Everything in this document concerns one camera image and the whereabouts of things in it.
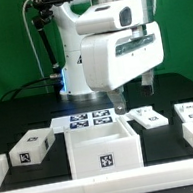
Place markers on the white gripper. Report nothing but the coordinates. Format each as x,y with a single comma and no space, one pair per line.
110,60

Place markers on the white cabinet body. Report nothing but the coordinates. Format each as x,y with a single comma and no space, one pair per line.
103,149

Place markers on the white cabinet top block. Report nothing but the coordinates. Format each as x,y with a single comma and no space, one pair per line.
32,147

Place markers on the white marker base plate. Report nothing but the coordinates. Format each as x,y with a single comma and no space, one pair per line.
83,120

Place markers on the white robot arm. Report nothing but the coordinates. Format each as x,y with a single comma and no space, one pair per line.
79,18

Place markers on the white cabinet door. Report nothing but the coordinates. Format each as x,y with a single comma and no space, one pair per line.
184,111
147,117

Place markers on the white workspace border frame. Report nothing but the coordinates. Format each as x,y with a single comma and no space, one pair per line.
143,180

